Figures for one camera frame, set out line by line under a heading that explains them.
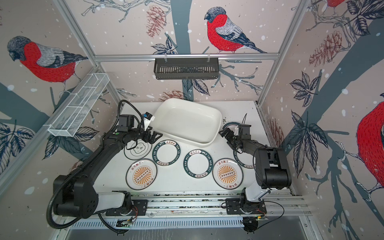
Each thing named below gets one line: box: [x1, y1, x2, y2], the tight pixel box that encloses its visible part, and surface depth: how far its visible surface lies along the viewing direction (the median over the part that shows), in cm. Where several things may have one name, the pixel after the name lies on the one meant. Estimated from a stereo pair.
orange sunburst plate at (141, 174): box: [125, 158, 158, 191], surface depth 86 cm
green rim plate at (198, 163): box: [183, 149, 214, 179], surface depth 90 cm
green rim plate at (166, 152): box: [152, 139, 181, 167], surface depth 95 cm
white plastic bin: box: [152, 97, 223, 147], surface depth 109 cm
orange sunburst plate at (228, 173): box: [212, 158, 244, 190], surface depth 86 cm
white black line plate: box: [123, 139, 152, 161], surface depth 94 cm
